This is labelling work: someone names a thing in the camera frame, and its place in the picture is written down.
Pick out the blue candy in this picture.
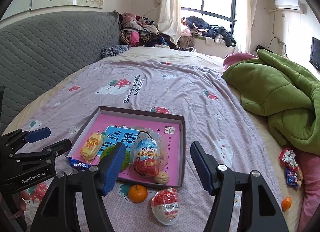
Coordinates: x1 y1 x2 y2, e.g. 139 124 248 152
68 157 91 171

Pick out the yellow snack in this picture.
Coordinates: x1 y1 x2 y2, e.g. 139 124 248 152
80 133 104 163

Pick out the green yarn ring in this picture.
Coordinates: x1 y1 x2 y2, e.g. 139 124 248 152
99 145 131 173

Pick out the orange tangerine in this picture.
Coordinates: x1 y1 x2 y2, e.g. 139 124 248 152
281 197 292 212
128 184 148 203

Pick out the red Kinder egg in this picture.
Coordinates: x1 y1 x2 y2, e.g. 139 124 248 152
133 138 161 177

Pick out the white Kinder egg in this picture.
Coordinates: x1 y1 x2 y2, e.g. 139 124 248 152
151 188 180 225

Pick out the feather pouch with black cord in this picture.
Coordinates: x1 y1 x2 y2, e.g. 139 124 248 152
130 128 167 177

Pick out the brown walnut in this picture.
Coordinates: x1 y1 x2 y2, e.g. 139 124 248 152
153 171 170 185

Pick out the person's left hand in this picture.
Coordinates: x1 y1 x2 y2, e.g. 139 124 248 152
14 191 30 219

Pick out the blue candy wrapper right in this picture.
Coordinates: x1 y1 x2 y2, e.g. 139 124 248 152
285 168 302 189

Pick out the blue booklet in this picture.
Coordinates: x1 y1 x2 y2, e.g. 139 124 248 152
101 125 161 152

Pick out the red silver snack wrapper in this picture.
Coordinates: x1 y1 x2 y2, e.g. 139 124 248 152
279 148 298 172

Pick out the grey quilted headboard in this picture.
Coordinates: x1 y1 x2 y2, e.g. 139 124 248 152
1 11 120 132

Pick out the pink shallow cardboard box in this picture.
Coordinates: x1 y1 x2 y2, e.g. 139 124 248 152
68 106 186 190

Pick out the dark patterned cloth on bed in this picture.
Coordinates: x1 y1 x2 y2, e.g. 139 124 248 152
100 45 129 58

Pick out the green quilted blanket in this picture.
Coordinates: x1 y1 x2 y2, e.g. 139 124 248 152
221 48 320 156

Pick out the pink strawberry bed sheet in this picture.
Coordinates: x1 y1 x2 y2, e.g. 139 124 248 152
20 61 282 231

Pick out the clothes pile by headboard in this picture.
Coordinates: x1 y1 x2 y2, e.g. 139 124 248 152
119 13 180 50

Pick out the black television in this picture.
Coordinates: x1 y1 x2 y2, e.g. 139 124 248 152
310 37 320 71

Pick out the cream curtain left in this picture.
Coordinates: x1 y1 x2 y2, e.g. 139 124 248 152
155 0 181 44

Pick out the cream curtain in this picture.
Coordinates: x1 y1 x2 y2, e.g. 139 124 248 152
155 0 181 44
241 0 258 53

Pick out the clothes pile on windowsill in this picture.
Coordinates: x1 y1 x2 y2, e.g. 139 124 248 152
181 16 236 47

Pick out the white air conditioner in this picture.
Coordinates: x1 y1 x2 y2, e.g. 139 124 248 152
274 0 304 13

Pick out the cream curtain right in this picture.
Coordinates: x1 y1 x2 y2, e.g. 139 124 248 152
241 0 258 53

